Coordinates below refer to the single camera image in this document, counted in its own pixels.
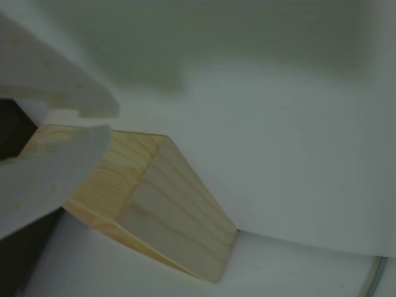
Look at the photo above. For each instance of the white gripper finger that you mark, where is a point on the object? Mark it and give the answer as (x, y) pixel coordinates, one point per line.
(46, 71)
(46, 179)

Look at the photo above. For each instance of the light wooden box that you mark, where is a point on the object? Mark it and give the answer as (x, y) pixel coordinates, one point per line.
(173, 204)

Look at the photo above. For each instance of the white wooden board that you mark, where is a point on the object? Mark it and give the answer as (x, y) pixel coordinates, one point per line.
(294, 154)

